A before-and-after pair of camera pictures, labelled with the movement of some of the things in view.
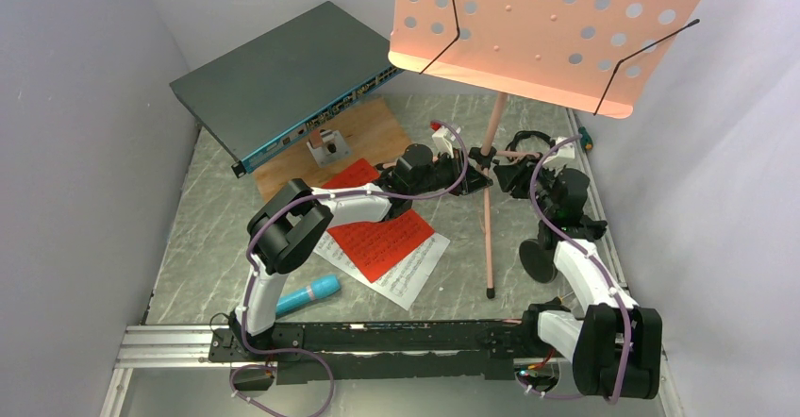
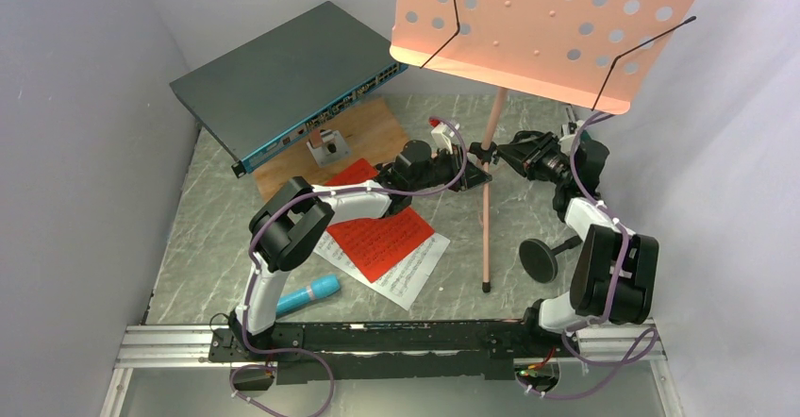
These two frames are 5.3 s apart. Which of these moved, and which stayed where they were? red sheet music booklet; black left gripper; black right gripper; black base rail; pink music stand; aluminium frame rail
Moved: pink music stand; black right gripper
Stayed: black left gripper; red sheet music booklet; aluminium frame rail; black base rail
